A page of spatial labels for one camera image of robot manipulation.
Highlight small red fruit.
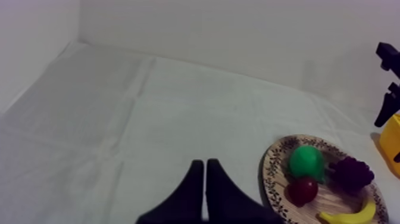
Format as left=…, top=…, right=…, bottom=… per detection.
left=287, top=176, right=319, bottom=207

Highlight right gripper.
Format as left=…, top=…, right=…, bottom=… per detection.
left=374, top=42, right=400, bottom=128

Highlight green toy pear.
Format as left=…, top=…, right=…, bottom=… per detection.
left=287, top=145, right=326, bottom=183

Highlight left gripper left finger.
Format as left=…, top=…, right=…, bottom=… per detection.
left=135, top=159, right=205, bottom=224

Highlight purple toy grapes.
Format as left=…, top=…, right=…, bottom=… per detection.
left=329, top=156, right=375, bottom=192

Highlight round wooden board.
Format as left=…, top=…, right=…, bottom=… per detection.
left=261, top=134, right=390, bottom=224

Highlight yellow plastic basket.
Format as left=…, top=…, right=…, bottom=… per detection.
left=379, top=113, right=400, bottom=178

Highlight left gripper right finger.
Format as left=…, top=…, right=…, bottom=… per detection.
left=205, top=158, right=283, bottom=224

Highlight yellow toy banana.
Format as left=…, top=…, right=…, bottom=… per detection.
left=318, top=197, right=377, bottom=224

